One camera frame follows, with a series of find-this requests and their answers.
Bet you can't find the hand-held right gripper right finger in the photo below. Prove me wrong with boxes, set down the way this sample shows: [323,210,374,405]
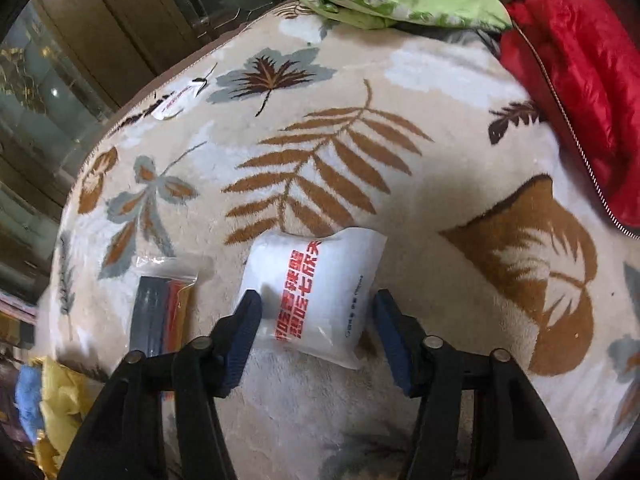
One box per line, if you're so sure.
[372,289,566,480]

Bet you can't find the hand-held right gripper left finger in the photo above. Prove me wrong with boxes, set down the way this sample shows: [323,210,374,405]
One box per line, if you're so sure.
[57,290,263,480]

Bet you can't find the white packet red print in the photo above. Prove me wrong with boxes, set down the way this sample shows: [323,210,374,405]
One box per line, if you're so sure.
[234,227,388,371]

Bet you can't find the yellow cloth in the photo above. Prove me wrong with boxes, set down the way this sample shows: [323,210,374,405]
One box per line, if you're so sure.
[32,355,103,480]

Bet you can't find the clear zip bag dark items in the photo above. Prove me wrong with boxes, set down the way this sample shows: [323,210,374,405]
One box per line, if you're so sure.
[127,255,201,361]

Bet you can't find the leaf-print blanket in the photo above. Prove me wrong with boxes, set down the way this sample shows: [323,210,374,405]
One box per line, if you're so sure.
[47,0,640,480]

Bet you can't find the small white sachet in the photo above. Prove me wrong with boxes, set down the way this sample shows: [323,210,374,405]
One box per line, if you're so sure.
[150,77,212,122]

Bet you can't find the red down jacket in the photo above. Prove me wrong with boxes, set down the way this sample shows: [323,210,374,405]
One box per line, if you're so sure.
[500,0,640,239]

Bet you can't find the wooden glass door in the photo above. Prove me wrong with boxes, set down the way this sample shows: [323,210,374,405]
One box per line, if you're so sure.
[0,0,288,286]

